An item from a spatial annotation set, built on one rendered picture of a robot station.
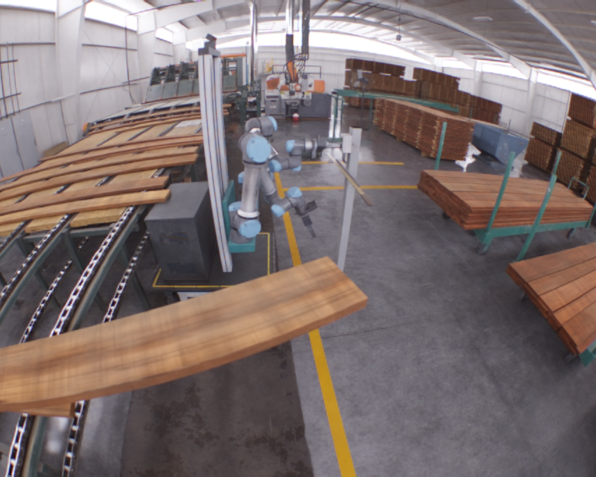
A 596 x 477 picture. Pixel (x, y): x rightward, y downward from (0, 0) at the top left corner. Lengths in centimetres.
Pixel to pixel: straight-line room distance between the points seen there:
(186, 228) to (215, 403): 108
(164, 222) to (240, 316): 98
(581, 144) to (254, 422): 1041
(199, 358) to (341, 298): 51
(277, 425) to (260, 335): 92
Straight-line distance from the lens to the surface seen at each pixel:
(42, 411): 108
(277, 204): 150
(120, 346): 95
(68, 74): 1087
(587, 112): 1044
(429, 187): 327
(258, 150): 128
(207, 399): 178
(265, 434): 165
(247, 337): 84
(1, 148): 807
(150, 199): 195
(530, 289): 234
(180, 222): 168
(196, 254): 179
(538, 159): 1124
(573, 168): 1037
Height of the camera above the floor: 161
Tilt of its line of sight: 34 degrees down
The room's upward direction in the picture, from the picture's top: 1 degrees clockwise
